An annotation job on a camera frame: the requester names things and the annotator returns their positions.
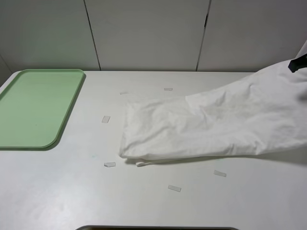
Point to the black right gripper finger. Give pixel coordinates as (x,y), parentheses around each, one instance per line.
(298,63)

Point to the white short sleeve t-shirt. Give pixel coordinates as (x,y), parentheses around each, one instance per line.
(265,112)

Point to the green plastic tray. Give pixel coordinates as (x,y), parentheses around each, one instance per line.
(35,107)

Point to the clear tape piece front right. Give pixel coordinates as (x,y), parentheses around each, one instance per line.
(222,174)

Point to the clear tape piece front middle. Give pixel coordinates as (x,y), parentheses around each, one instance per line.
(174,188)

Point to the clear tape piece left middle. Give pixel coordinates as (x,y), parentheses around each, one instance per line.
(105,119)

